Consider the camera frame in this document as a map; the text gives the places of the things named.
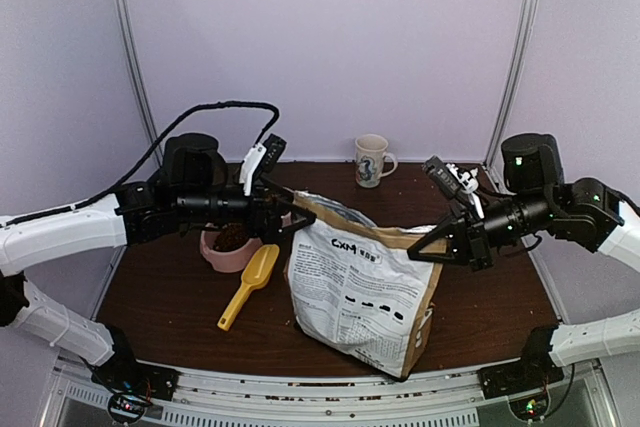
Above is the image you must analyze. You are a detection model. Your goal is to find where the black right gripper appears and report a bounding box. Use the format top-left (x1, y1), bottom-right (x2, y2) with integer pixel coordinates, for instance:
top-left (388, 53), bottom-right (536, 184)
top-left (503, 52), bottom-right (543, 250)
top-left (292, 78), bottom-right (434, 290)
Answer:
top-left (407, 188), bottom-right (556, 272)

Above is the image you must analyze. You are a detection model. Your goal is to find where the pink double pet feeder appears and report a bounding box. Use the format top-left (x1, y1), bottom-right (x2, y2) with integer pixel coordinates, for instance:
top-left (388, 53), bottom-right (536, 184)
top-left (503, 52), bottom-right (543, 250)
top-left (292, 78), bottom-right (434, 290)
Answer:
top-left (199, 222), bottom-right (263, 274)

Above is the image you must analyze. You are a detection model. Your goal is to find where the yellow plastic scoop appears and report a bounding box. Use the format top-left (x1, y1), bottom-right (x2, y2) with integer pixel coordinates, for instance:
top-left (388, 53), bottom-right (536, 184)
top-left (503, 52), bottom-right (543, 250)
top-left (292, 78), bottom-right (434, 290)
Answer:
top-left (217, 244), bottom-right (280, 331)

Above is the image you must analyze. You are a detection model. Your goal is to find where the pet food bag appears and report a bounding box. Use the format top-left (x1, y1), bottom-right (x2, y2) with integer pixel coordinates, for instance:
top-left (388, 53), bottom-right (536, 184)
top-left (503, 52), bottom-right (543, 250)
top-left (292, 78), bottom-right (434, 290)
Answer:
top-left (285, 191), bottom-right (442, 380)

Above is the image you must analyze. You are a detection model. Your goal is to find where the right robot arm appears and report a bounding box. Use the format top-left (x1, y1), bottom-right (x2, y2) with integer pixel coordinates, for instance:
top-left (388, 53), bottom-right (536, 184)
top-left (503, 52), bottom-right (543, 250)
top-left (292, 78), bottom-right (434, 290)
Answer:
top-left (407, 133), bottom-right (639, 389)

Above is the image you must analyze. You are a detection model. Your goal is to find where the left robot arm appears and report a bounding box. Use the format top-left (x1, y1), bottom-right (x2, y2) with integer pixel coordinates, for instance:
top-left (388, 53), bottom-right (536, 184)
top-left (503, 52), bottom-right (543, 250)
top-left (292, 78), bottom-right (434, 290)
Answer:
top-left (1, 133), bottom-right (316, 391)

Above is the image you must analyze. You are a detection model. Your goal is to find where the brown kibble in feeder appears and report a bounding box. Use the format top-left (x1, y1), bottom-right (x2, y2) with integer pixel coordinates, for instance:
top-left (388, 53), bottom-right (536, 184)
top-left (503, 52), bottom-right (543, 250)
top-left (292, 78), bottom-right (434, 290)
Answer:
top-left (213, 224), bottom-right (249, 252)

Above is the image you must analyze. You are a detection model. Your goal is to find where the white patterned ceramic mug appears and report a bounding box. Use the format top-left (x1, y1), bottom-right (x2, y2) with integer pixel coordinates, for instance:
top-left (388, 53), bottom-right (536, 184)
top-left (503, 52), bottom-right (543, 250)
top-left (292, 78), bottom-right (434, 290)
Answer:
top-left (355, 134), bottom-right (398, 189)

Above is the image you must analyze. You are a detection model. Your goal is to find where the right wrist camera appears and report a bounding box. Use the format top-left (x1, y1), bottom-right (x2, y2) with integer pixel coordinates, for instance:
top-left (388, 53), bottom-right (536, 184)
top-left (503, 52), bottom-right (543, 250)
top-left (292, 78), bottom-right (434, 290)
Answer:
top-left (422, 156), bottom-right (484, 219)

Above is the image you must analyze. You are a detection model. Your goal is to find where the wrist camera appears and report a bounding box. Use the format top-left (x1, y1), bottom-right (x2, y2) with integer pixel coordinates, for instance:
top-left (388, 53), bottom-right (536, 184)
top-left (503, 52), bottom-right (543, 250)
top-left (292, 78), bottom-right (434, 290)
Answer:
top-left (422, 156), bottom-right (484, 219)
top-left (238, 134), bottom-right (287, 197)

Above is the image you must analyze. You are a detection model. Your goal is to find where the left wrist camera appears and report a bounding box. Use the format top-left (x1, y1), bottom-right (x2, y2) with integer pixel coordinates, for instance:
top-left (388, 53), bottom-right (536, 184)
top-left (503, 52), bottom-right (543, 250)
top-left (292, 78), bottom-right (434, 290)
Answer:
top-left (238, 134), bottom-right (287, 197)

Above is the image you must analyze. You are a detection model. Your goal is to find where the black braided left cable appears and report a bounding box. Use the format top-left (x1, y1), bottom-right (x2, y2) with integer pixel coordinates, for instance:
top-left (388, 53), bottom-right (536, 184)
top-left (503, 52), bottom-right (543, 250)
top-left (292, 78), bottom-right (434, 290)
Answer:
top-left (0, 100), bottom-right (281, 228)

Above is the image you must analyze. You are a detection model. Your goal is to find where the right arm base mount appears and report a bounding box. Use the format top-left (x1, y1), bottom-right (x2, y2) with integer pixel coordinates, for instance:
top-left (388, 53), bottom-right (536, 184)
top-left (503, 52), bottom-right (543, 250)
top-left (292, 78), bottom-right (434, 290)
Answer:
top-left (477, 326), bottom-right (567, 424)

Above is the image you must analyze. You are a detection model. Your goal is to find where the aluminium corner post left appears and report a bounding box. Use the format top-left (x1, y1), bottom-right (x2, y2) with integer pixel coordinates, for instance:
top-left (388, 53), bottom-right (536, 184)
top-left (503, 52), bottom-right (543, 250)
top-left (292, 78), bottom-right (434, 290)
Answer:
top-left (113, 0), bottom-right (158, 144)

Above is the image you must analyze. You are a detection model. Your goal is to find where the aluminium corner post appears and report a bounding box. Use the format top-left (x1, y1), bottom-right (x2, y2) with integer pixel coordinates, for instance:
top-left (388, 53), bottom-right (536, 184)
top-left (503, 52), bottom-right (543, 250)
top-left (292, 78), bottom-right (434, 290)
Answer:
top-left (484, 0), bottom-right (539, 168)
top-left (113, 0), bottom-right (158, 144)

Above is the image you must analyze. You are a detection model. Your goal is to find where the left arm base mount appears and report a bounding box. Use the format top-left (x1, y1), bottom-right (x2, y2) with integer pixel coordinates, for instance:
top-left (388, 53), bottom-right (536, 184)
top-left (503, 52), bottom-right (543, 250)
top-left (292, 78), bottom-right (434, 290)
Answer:
top-left (85, 325), bottom-right (179, 426)

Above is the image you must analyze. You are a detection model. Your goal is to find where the aluminium corner post right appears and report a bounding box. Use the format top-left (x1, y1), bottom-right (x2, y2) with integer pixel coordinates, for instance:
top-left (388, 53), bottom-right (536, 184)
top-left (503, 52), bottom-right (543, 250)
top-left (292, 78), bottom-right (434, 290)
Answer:
top-left (484, 0), bottom-right (539, 168)

